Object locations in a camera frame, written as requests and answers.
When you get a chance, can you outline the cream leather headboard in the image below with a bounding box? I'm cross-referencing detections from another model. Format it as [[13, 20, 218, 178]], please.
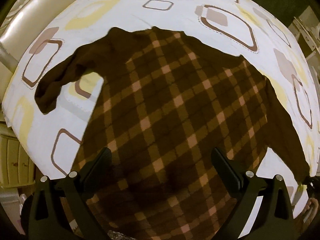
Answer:
[[0, 0, 113, 106]]

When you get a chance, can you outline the brown plaid sweater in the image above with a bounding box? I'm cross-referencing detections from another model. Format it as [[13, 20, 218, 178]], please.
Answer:
[[35, 27, 310, 239]]

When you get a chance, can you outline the cream bedside cabinet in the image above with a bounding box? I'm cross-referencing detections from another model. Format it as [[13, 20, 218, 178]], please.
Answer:
[[0, 123, 35, 188]]

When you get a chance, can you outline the white patterned bed sheet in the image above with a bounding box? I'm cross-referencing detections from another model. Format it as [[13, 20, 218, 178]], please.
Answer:
[[2, 0, 320, 240]]

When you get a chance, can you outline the white shelf unit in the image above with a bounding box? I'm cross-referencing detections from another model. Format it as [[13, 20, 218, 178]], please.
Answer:
[[287, 4, 320, 81]]

